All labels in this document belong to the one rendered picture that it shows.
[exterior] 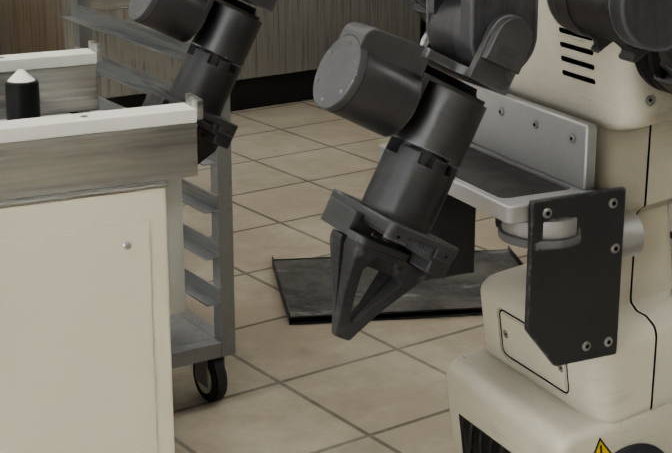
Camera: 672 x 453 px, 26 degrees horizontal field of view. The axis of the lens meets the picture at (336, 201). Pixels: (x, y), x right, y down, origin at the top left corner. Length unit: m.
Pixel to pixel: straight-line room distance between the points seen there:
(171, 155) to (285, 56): 4.08
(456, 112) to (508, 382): 0.50
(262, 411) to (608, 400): 1.48
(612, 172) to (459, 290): 2.05
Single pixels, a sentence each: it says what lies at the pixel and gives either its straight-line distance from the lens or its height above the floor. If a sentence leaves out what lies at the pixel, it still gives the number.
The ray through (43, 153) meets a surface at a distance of 1.22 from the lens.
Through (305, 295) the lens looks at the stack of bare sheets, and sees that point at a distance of 3.37.
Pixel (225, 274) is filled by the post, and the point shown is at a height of 0.28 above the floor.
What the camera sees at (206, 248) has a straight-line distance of 2.73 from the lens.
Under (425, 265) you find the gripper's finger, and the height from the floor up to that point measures 0.83.
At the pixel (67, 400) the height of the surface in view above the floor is 0.66.
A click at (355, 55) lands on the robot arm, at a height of 0.98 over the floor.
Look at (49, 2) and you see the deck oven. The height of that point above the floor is 0.45.
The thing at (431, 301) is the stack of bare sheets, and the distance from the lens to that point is 3.34.
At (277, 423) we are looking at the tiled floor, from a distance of 2.77.
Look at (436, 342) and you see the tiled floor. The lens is 3.15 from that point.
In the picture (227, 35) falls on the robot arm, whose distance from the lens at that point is 1.45.
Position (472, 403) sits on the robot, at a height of 0.55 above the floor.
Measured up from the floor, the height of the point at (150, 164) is 0.86.
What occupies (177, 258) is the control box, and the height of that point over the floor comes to 0.75.
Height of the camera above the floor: 1.18
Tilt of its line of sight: 16 degrees down
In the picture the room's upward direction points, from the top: straight up
